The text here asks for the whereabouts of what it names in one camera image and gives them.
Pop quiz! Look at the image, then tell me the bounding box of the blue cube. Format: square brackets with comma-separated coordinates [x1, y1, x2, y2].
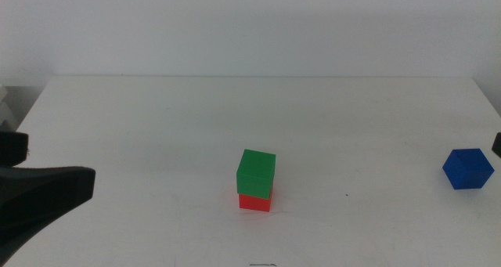
[442, 147, 496, 190]

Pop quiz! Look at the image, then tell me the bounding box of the red cube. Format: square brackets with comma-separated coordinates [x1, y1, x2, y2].
[238, 187, 274, 213]

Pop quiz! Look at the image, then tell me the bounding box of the green cube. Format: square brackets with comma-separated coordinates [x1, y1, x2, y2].
[236, 149, 277, 200]

